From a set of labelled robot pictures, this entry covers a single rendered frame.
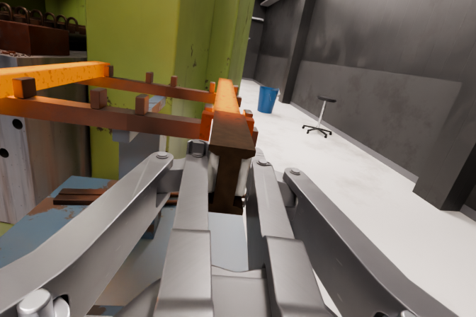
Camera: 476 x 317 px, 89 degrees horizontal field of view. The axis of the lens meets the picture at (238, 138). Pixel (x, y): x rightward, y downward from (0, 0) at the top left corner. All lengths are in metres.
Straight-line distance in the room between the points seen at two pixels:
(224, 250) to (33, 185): 0.52
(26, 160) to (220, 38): 0.80
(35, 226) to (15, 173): 0.28
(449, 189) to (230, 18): 2.34
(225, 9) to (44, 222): 0.95
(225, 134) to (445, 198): 2.72
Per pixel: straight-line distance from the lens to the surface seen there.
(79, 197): 0.59
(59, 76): 0.41
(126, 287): 0.43
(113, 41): 0.80
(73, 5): 1.29
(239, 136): 0.15
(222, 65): 1.14
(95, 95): 0.30
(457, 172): 2.76
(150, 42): 0.75
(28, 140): 0.75
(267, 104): 4.71
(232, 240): 0.50
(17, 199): 0.86
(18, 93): 0.34
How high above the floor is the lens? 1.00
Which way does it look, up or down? 19 degrees down
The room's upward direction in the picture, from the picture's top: 10 degrees clockwise
